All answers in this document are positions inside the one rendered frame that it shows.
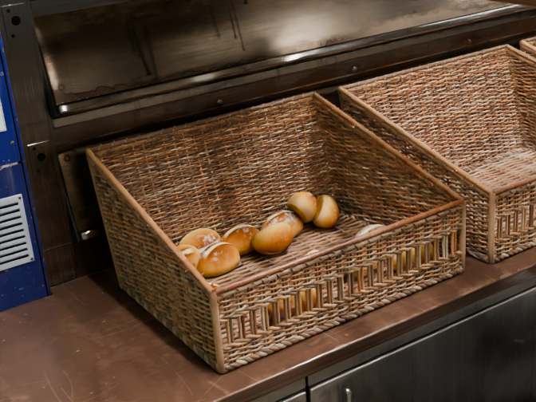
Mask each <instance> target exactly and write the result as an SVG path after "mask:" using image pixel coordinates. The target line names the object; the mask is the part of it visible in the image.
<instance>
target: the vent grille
mask: <svg viewBox="0 0 536 402"><path fill-rule="evenodd" d="M32 261H35V260H34V253H33V248H32V244H31V240H30V233H29V228H28V224H27V220H26V213H25V208H24V204H23V200H22V194H19V195H13V196H11V197H7V198H4V199H0V271H2V270H6V269H9V268H12V267H15V266H20V265H22V264H25V263H27V262H32Z"/></svg>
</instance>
